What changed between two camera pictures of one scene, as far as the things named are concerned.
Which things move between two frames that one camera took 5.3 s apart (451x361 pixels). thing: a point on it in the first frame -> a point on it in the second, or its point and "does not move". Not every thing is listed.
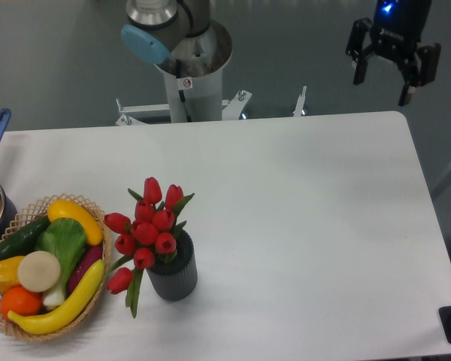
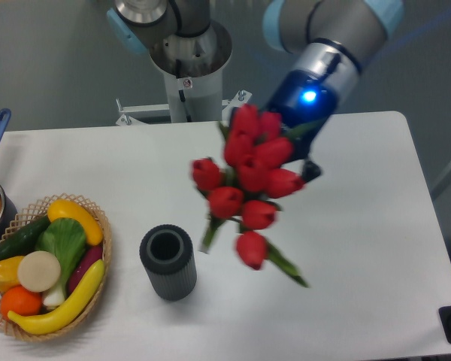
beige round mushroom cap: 39,271 does not move
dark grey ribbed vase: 175,279 does not move
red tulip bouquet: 151,235 -> 248,186
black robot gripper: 398,25 -> 303,102
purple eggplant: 90,256 does not move
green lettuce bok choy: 65,240 does not move
